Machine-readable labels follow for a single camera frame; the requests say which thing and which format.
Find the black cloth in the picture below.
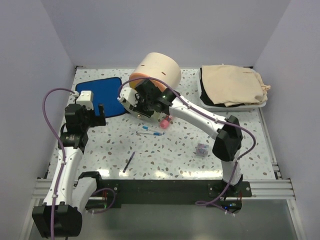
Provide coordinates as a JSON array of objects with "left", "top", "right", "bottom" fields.
[{"left": 199, "top": 79, "right": 241, "bottom": 108}]

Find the dark purple pen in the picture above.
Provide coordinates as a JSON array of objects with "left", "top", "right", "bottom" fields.
[{"left": 122, "top": 151, "right": 136, "bottom": 173}]

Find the white tray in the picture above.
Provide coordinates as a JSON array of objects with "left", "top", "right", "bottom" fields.
[{"left": 197, "top": 68, "right": 267, "bottom": 112}]

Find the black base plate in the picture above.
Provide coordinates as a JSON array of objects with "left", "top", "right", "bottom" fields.
[{"left": 69, "top": 176, "right": 253, "bottom": 213}]

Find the beige cloth bag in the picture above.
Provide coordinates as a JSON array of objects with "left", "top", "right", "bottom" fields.
[{"left": 201, "top": 64, "right": 271, "bottom": 107}]

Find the clear box of clips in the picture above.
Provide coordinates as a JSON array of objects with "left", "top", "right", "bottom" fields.
[{"left": 195, "top": 143, "right": 209, "bottom": 157}]

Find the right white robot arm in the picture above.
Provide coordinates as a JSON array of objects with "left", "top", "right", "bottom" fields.
[{"left": 118, "top": 78, "right": 243, "bottom": 197}]

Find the grey bottom drawer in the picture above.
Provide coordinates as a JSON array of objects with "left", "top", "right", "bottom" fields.
[{"left": 121, "top": 101, "right": 165, "bottom": 122}]

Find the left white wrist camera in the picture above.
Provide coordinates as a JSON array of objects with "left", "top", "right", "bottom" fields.
[{"left": 75, "top": 90, "right": 94, "bottom": 110}]

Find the pink pencil case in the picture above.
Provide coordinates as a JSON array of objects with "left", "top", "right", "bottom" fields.
[{"left": 159, "top": 115, "right": 173, "bottom": 129}]

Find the beige round drawer cabinet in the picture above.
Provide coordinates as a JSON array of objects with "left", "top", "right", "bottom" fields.
[{"left": 129, "top": 52, "right": 182, "bottom": 89}]

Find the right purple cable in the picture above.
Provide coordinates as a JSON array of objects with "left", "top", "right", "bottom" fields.
[{"left": 117, "top": 77, "right": 257, "bottom": 216}]

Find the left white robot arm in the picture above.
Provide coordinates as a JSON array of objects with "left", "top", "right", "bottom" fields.
[{"left": 32, "top": 103, "right": 106, "bottom": 239}]

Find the white blue pen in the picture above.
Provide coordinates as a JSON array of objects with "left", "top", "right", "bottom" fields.
[
  {"left": 136, "top": 131, "right": 164, "bottom": 136},
  {"left": 142, "top": 125, "right": 156, "bottom": 132}
]

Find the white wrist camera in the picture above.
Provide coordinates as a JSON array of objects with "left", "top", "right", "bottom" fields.
[
  {"left": 117, "top": 87, "right": 139, "bottom": 107},
  {"left": 75, "top": 90, "right": 94, "bottom": 110}
]

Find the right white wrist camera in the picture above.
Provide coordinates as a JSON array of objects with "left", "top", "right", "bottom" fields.
[{"left": 117, "top": 87, "right": 139, "bottom": 107}]

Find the blue cloth mat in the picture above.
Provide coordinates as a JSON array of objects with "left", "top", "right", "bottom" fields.
[{"left": 75, "top": 77, "right": 127, "bottom": 118}]

